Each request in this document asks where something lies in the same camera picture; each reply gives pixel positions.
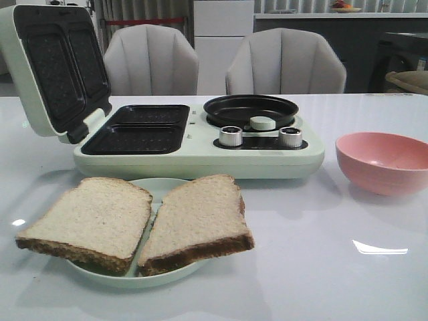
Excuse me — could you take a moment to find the fruit plate on counter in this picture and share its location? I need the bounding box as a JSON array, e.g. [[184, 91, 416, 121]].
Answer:
[[330, 0, 362, 13]]

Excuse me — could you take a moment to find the white cabinet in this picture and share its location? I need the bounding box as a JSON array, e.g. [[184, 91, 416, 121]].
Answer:
[[193, 1, 254, 95]]

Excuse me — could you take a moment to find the pink bowl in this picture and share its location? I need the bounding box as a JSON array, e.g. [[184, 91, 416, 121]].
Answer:
[[336, 132, 427, 196]]

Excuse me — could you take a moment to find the black round frying pan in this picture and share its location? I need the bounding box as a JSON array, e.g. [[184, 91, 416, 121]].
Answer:
[[203, 94, 299, 132]]

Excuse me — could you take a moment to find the grey chair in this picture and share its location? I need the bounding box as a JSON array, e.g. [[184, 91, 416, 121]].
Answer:
[[104, 24, 199, 96], [225, 28, 346, 94]]

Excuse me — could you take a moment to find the right grey chair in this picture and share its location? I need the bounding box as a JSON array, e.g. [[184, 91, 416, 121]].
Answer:
[[225, 28, 346, 94]]

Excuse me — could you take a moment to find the left silver control knob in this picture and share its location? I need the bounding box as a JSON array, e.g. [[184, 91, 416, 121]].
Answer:
[[219, 126, 243, 147]]

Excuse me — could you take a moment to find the left grey chair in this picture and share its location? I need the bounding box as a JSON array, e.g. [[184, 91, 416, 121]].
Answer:
[[104, 24, 199, 96]]

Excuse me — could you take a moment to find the bread slice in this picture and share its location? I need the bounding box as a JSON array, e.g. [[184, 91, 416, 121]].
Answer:
[[138, 174, 255, 276], [15, 177, 152, 274]]

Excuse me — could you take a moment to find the green breakfast maker lid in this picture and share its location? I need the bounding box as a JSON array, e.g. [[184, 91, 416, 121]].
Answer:
[[1, 5, 112, 144]]

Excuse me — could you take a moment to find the green breakfast maker base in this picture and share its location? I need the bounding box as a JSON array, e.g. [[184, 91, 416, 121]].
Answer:
[[74, 104, 324, 180]]

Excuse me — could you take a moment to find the dark counter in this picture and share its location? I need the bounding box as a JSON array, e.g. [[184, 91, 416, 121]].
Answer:
[[254, 13, 427, 93]]

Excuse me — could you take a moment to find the silver control knob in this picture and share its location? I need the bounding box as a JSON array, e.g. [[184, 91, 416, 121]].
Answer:
[[278, 127, 303, 148], [219, 126, 243, 147]]

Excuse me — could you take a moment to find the tan cushion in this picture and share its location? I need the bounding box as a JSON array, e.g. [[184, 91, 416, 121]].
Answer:
[[385, 70, 428, 95]]

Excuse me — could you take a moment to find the right silver control knob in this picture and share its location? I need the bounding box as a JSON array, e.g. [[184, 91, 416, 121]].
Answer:
[[278, 127, 303, 148]]

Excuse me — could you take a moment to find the light green plate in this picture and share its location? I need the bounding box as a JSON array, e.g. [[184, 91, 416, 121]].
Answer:
[[68, 178, 208, 289]]

